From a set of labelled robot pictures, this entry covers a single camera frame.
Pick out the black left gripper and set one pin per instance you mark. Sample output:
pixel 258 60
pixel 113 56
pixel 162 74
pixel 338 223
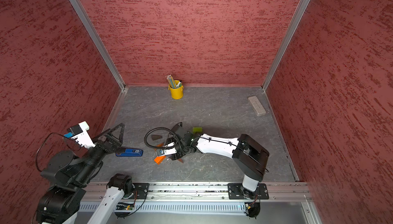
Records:
pixel 116 142

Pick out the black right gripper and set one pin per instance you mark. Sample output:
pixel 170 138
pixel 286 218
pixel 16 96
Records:
pixel 178 155

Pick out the green rectangular block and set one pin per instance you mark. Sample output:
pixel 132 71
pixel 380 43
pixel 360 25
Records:
pixel 197 130

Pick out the dark triangle block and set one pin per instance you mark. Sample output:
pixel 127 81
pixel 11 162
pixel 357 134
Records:
pixel 156 137

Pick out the orange rectangular block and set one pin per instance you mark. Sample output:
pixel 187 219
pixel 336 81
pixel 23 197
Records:
pixel 159 159

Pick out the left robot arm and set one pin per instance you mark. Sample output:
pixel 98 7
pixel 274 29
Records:
pixel 70 175

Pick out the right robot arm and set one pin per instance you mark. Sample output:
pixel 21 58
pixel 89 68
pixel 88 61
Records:
pixel 248 154

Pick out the blue black utility knife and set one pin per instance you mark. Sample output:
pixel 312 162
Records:
pixel 128 152

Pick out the yellow metal pencil bucket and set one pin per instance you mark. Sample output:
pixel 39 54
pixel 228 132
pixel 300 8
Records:
pixel 177 92

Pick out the pencils in bucket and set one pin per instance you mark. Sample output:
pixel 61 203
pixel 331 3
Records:
pixel 171 82

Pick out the grey marbled pencil case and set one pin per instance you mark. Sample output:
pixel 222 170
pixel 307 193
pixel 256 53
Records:
pixel 256 106

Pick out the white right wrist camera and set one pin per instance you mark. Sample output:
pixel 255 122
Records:
pixel 165 151

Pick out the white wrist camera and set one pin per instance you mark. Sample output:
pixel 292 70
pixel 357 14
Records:
pixel 79 133
pixel 165 151

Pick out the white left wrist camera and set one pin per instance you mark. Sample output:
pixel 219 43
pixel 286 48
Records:
pixel 79 133

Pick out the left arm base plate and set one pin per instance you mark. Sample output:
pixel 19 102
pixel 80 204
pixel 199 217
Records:
pixel 141 190

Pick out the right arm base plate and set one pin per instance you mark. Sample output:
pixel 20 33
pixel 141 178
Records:
pixel 237 191

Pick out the white slotted cable duct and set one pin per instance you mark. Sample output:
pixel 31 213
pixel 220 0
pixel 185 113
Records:
pixel 232 208

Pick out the aluminium front rail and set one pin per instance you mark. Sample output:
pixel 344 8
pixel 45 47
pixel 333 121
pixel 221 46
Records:
pixel 218 191

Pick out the aluminium corner post left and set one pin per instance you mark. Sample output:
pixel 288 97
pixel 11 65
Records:
pixel 83 16

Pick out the aluminium corner post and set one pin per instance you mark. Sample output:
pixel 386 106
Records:
pixel 294 23
pixel 83 16

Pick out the aluminium corner post right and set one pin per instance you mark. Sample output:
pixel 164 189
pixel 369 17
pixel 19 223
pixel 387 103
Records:
pixel 294 23

